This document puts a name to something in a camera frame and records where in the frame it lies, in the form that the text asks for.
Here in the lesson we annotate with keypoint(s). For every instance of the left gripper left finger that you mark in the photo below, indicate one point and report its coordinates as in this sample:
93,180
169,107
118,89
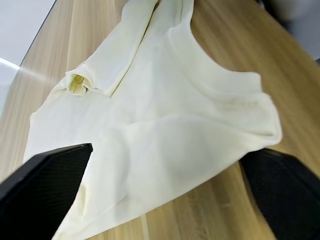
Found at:
40,190

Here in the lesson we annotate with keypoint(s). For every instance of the pale yellow T-shirt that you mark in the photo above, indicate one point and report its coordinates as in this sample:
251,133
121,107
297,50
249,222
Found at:
160,120

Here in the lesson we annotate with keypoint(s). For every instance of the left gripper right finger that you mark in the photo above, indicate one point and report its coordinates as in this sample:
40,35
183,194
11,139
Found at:
287,192

